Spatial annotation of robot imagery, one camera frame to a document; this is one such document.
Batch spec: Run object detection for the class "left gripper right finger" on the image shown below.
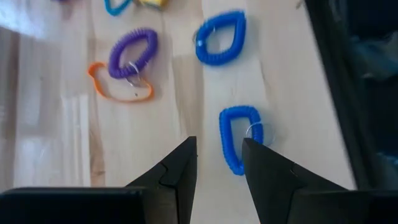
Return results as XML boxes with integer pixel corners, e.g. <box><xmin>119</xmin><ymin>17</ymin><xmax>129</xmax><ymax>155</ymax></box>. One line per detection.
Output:
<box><xmin>242</xmin><ymin>138</ymin><xmax>398</xmax><ymax>224</ymax></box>

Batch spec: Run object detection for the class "purple spiral wrist coil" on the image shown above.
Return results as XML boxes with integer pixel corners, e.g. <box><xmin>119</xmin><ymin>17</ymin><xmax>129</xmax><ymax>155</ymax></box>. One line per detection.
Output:
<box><xmin>108</xmin><ymin>27</ymin><xmax>159</xmax><ymax>80</ymax></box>

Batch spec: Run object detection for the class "black aluminium table frame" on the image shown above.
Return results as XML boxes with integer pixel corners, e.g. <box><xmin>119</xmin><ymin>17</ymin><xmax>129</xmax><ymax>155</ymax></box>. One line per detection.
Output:
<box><xmin>303</xmin><ymin>0</ymin><xmax>377</xmax><ymax>191</ymax></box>

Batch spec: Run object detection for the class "blue spiral wrist coil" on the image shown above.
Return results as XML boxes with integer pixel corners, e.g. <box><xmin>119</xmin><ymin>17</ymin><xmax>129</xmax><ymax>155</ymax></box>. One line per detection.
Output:
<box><xmin>195</xmin><ymin>11</ymin><xmax>247</xmax><ymax>67</ymax></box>
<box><xmin>219</xmin><ymin>105</ymin><xmax>265</xmax><ymax>177</ymax></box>

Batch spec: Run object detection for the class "light blue rubber band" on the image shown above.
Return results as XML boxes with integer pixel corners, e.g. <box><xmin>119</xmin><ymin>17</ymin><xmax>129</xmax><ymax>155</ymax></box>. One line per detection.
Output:
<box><xmin>104</xmin><ymin>0</ymin><xmax>134</xmax><ymax>17</ymax></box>

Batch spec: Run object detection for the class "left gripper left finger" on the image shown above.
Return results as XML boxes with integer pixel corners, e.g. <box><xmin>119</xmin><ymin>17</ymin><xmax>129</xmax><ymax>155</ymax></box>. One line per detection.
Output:
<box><xmin>0</xmin><ymin>136</ymin><xmax>198</xmax><ymax>224</ymax></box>

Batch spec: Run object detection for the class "orange rubber band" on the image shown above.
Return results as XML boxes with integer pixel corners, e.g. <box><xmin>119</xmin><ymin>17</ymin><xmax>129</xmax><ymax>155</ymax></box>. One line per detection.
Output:
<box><xmin>88</xmin><ymin>61</ymin><xmax>155</xmax><ymax>103</ymax></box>

